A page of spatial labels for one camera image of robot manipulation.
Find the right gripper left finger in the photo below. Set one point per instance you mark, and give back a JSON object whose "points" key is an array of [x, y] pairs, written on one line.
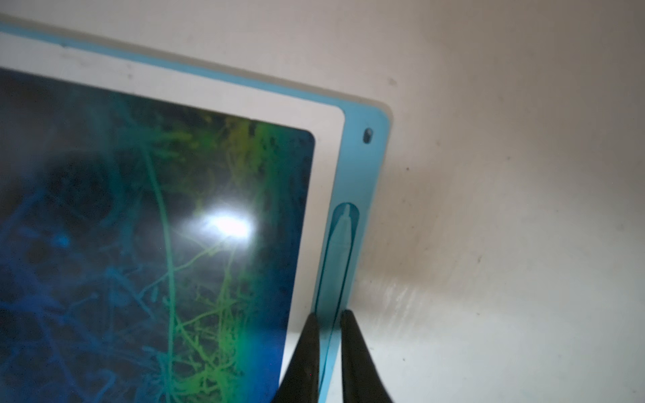
{"points": [[300, 383]]}

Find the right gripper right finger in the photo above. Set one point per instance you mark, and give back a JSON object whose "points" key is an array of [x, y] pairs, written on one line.
{"points": [[360, 379]]}

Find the blue writing tablet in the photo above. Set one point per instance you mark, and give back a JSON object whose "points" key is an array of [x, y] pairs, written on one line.
{"points": [[164, 226]]}

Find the blue stylus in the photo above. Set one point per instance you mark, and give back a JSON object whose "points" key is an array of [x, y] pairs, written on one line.
{"points": [[330, 289]]}

